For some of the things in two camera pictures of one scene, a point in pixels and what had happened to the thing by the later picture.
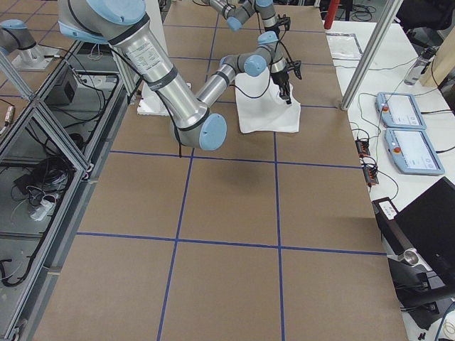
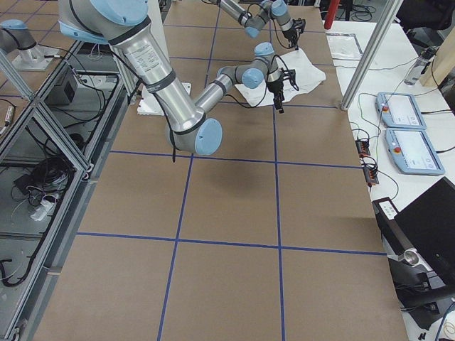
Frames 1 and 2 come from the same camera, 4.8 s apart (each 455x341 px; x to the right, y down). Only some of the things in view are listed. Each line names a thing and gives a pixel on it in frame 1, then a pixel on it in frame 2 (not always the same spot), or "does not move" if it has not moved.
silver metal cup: x=411 y=256 does not move
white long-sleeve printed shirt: x=261 y=107 -> x=306 y=75
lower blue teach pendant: x=412 y=152 does not move
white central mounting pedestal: x=151 y=103 does not move
